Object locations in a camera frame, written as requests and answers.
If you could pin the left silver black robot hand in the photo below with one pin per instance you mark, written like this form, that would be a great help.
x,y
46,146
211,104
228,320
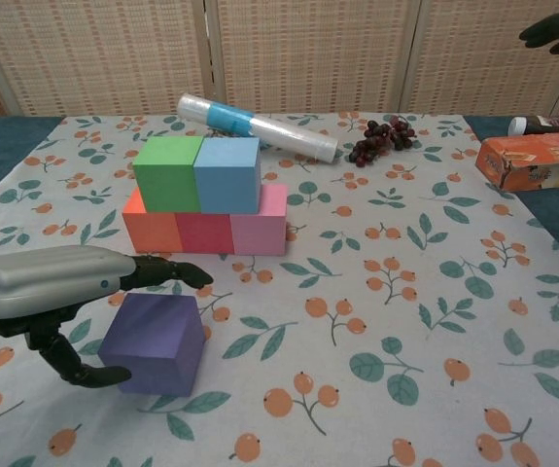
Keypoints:
x,y
41,287

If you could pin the grape juice bottle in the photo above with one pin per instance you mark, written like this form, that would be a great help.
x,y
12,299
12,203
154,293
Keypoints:
x,y
551,125

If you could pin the floral tablecloth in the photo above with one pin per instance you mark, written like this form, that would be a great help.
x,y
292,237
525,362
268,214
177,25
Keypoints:
x,y
357,316

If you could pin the red cube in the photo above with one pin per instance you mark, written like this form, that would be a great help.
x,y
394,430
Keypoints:
x,y
206,233

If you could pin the light blue cube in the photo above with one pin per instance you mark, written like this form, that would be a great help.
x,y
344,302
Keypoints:
x,y
228,177

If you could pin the clear film roll blue label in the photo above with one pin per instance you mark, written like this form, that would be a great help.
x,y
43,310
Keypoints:
x,y
284,133

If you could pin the green cube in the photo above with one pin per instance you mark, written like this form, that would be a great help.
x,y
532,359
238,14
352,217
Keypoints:
x,y
167,177

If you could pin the purple cube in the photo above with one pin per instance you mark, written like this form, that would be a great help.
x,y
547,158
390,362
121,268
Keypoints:
x,y
157,345

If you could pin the orange cube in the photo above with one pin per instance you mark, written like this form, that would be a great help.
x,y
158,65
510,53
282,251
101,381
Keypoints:
x,y
155,233

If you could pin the pink cube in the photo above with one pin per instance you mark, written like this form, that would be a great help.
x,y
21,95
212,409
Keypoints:
x,y
259,228

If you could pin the orange carton box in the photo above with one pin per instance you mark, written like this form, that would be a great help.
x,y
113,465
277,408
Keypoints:
x,y
527,160

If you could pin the dark purple grape bunch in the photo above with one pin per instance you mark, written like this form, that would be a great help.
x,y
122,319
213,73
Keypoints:
x,y
371,146

